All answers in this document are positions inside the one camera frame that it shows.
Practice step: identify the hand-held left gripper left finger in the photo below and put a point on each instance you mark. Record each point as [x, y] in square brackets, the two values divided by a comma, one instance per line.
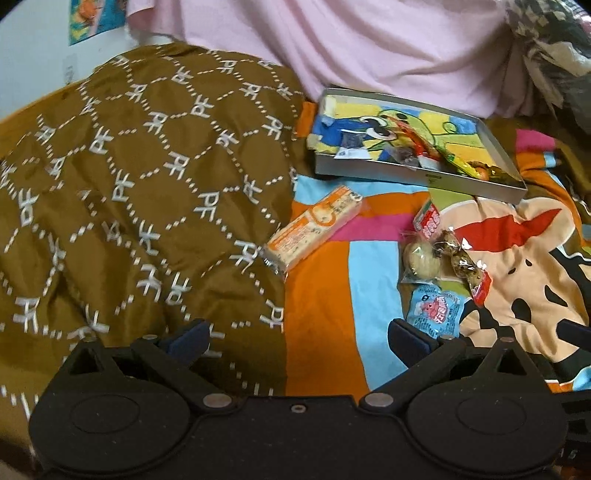
[190, 339]

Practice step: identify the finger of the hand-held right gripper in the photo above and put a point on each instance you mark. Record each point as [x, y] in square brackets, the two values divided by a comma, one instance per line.
[575, 332]

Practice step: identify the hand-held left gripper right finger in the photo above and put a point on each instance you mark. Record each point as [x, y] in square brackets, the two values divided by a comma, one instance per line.
[408, 340]

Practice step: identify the light blue candy packet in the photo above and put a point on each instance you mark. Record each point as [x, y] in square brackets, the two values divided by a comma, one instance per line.
[436, 311]

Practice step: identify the clear pastry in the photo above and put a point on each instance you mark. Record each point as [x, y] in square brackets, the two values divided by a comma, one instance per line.
[418, 261]

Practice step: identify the spotted quail egg packet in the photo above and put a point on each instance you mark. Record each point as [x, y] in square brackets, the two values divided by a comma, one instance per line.
[461, 263]

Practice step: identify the small red green packet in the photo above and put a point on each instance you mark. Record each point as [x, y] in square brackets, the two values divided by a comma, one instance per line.
[427, 221]

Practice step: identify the orange cracker pack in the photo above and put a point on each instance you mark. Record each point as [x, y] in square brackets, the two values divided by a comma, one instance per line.
[314, 226]

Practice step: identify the grey box lid with drawing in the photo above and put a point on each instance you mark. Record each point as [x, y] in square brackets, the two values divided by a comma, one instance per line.
[351, 170]

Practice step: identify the mandarin orange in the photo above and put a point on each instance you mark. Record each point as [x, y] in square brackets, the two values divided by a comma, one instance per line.
[483, 174]

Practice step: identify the yellow green snack packet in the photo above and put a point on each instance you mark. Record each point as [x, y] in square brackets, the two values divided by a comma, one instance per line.
[457, 161]

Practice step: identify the red snack packet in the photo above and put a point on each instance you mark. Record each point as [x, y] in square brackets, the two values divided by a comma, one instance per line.
[418, 143]

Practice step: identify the blue and white packet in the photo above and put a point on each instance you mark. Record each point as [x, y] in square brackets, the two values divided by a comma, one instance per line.
[352, 147]

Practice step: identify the brown patterned quilt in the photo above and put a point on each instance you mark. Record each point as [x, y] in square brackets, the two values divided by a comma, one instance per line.
[138, 184]

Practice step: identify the clear bag of clothes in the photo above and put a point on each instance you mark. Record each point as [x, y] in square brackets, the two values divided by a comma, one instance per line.
[554, 50]

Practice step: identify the pink bed sheet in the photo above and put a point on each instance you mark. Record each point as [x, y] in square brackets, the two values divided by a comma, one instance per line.
[346, 41]

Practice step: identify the white wall socket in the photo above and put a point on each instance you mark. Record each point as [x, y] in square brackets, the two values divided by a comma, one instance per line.
[70, 69]

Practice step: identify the cartoon wall poster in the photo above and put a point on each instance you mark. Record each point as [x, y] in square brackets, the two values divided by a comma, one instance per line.
[94, 21]

